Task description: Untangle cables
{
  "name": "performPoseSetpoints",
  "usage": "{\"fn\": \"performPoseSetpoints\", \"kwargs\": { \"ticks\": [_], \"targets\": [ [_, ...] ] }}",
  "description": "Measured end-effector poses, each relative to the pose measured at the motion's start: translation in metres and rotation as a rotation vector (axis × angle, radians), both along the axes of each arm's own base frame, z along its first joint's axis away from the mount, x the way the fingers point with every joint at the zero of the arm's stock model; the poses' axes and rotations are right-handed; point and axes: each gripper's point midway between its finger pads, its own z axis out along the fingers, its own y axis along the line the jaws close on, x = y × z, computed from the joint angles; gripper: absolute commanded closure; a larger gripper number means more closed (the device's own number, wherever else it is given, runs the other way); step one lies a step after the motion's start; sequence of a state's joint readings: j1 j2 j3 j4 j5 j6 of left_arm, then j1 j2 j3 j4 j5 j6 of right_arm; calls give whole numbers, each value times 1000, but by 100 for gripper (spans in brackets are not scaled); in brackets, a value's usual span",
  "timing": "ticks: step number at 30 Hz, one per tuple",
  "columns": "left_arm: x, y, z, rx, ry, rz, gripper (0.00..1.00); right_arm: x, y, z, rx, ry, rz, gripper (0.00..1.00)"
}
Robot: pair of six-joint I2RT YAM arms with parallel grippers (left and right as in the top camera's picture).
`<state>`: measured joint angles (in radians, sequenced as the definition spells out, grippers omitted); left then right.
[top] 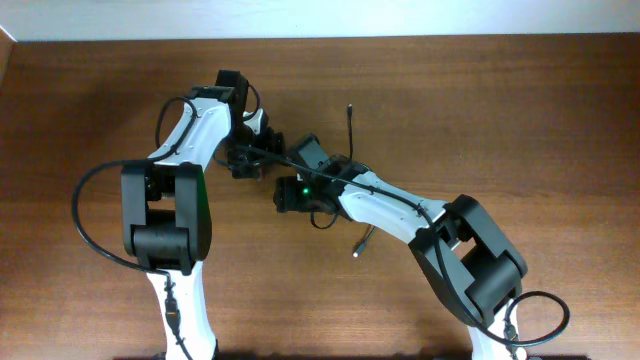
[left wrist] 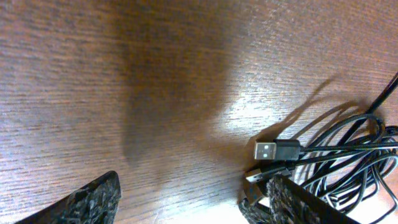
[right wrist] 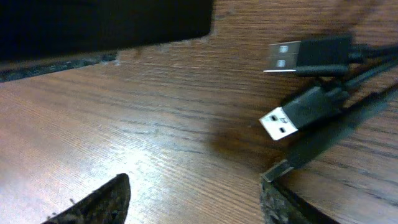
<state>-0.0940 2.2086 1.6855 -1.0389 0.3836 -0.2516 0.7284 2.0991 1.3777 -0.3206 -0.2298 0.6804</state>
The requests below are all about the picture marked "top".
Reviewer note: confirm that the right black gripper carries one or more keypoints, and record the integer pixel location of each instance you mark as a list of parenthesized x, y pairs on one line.
[(286, 196)]

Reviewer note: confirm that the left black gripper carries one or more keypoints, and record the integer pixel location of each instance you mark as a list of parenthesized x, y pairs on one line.
[(272, 151)]

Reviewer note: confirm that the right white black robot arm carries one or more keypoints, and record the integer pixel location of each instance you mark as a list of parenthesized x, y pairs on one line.
[(473, 269)]

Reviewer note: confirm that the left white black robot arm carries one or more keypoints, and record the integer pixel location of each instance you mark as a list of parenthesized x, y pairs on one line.
[(166, 216)]

